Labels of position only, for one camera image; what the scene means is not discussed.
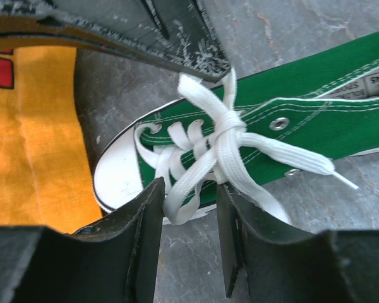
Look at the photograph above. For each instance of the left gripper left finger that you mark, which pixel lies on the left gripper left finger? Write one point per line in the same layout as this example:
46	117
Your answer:
111	260

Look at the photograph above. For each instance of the orange Mickey Mouse pillow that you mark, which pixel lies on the orange Mickey Mouse pillow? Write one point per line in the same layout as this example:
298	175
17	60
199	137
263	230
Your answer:
45	177

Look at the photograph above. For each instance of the green sneaker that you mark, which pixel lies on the green sneaker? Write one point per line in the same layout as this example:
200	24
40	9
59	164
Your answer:
327	103

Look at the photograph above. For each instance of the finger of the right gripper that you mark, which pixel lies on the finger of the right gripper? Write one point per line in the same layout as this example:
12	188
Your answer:
174	35

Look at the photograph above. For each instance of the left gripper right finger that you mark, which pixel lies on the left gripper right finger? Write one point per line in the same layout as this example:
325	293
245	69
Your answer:
267	260

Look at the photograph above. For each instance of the white shoelace sneaker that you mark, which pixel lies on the white shoelace sneaker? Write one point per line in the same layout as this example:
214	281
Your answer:
193	158

